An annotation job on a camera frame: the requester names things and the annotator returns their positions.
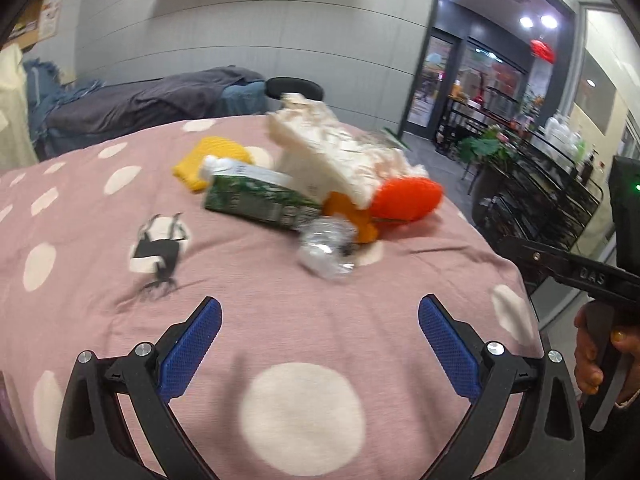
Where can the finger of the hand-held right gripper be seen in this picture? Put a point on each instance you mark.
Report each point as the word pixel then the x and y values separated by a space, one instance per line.
pixel 530 257

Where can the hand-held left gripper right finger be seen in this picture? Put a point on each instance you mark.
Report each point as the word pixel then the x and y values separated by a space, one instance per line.
pixel 447 350

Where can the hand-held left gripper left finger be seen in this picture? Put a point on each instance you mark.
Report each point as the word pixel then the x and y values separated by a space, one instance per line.
pixel 192 350

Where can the yellow foam fruit net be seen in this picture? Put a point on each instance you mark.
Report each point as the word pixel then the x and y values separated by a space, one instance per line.
pixel 215 152

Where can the person's right hand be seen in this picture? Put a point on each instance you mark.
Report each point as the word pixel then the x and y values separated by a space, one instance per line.
pixel 585 360

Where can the black metal rack cart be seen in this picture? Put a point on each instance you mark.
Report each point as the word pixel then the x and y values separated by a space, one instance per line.
pixel 540 200

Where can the brown pump bottle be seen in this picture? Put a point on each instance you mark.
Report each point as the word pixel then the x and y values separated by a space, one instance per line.
pixel 588 167

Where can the green bottle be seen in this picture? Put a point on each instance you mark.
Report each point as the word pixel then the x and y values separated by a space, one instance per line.
pixel 580 150

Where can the large white bottle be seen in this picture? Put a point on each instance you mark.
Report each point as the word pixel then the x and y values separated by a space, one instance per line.
pixel 556 135

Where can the pink polka dot blanket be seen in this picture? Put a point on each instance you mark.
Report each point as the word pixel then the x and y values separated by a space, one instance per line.
pixel 300 320

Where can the green potted plant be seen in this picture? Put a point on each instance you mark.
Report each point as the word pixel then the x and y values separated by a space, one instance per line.
pixel 480 147

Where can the orange foam fruit net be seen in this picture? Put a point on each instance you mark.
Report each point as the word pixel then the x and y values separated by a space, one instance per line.
pixel 405 197

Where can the black metal table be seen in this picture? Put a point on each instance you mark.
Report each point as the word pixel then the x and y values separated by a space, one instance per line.
pixel 452 125

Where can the crumpled clear plastic bottle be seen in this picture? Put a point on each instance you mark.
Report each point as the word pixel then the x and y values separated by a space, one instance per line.
pixel 325 247

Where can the green drink carton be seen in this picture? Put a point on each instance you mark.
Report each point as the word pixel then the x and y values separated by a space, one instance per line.
pixel 250 200

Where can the red vase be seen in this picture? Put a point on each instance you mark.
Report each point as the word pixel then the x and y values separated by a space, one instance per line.
pixel 481 95

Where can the orange peel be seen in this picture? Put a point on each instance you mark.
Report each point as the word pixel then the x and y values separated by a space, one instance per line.
pixel 340 207

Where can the red lantern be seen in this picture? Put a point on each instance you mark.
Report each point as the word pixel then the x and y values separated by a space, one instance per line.
pixel 542 51

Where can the glass entrance door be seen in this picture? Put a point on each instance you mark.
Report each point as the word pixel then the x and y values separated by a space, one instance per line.
pixel 432 85

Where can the ceiling light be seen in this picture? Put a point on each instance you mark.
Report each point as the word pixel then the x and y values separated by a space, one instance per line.
pixel 526 21
pixel 548 21

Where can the white crumpled plastic bag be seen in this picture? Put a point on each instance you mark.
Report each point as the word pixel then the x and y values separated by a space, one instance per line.
pixel 320 145

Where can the dark grey blanket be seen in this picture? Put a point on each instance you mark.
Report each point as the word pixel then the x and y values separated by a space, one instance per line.
pixel 140 100

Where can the black round chair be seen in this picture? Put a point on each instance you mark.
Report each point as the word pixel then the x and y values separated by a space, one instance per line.
pixel 295 87

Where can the blue fringed cloth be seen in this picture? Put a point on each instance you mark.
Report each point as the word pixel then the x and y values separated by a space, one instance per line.
pixel 47 90

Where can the cream cloth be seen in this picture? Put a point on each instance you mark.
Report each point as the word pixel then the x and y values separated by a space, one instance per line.
pixel 12 110

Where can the wall poster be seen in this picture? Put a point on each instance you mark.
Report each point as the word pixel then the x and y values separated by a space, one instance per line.
pixel 52 12

